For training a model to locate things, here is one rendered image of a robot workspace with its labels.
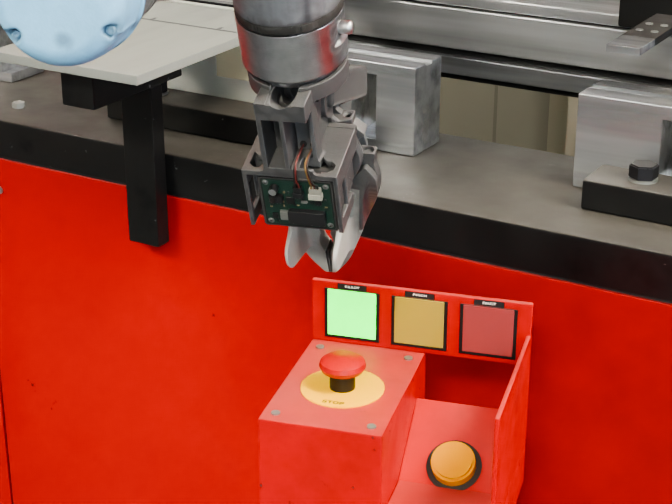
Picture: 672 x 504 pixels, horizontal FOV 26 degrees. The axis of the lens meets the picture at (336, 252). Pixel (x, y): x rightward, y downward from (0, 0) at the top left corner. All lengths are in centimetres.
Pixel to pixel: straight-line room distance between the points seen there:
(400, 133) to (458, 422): 37
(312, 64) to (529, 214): 44
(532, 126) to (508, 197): 239
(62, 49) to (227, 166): 69
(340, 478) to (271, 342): 36
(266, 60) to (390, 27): 82
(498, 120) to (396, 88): 237
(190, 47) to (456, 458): 49
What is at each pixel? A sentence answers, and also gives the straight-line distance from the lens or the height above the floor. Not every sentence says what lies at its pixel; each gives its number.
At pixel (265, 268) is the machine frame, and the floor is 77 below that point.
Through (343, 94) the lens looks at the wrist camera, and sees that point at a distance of 107.
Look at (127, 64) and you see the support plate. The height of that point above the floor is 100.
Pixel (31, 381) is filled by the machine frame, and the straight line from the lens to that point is 180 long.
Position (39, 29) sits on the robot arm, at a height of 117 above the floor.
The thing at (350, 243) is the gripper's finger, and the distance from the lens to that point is 113.
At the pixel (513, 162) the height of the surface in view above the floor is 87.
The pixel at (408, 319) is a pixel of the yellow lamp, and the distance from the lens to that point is 130.
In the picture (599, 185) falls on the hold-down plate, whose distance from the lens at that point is 138.
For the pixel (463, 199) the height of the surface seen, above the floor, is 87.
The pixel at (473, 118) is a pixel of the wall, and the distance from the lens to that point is 392.
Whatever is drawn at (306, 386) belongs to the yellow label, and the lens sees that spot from 125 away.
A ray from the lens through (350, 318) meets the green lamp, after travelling 131.
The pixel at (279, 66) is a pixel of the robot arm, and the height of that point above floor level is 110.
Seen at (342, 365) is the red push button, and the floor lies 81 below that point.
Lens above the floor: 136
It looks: 23 degrees down
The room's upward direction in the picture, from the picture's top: straight up
